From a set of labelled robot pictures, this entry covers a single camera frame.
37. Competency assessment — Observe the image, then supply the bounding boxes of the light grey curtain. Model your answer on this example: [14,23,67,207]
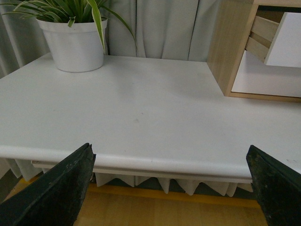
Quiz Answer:
[0,0,220,77]

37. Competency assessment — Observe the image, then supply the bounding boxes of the green striped spider plant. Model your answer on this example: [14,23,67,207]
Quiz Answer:
[1,0,137,54]

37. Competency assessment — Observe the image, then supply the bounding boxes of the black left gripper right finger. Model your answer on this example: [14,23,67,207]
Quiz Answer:
[246,145,301,226]

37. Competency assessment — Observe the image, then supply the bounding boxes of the white drawer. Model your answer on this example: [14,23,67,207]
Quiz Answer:
[232,51,301,97]
[244,11,301,69]

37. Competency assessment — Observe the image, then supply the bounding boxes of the wooden drawer cabinet frame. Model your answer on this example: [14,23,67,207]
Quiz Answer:
[207,0,301,103]

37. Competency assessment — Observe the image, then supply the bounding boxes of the white plant pot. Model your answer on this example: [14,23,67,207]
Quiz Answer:
[37,20,104,73]

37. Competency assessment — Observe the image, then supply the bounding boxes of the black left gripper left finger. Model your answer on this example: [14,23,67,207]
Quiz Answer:
[0,143,96,226]

